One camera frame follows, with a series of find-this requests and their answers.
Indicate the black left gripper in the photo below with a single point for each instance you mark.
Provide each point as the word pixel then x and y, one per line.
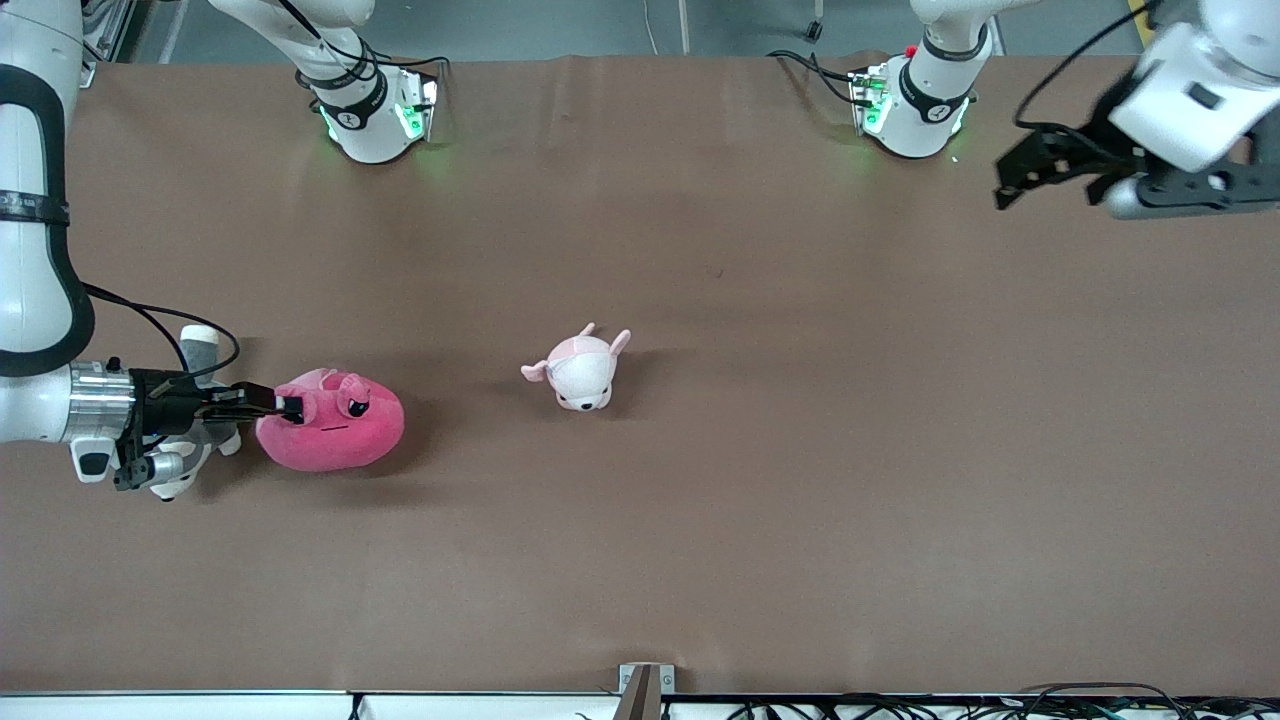
pixel 1085 150

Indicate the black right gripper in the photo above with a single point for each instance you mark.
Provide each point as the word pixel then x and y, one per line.
pixel 163 402

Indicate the bright pink round plush toy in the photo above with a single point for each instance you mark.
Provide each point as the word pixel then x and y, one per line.
pixel 340 440

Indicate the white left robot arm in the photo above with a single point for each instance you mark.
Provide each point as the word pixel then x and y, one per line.
pixel 935 110

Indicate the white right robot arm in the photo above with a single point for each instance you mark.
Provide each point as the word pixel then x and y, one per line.
pixel 30 250

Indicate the green-lit base control box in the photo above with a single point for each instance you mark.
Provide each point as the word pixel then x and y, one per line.
pixel 868 100
pixel 415 105

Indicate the black caster wheel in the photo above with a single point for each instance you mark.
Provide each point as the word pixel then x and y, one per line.
pixel 814 30

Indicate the pale pink plush dog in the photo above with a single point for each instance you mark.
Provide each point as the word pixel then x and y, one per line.
pixel 580 375

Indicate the table cover sheet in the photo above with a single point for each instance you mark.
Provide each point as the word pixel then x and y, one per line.
pixel 800 500

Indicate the white table edge rail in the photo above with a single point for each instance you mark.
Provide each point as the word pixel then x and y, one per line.
pixel 200 706

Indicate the grey metal edge bracket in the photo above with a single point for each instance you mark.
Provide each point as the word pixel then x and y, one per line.
pixel 645 690

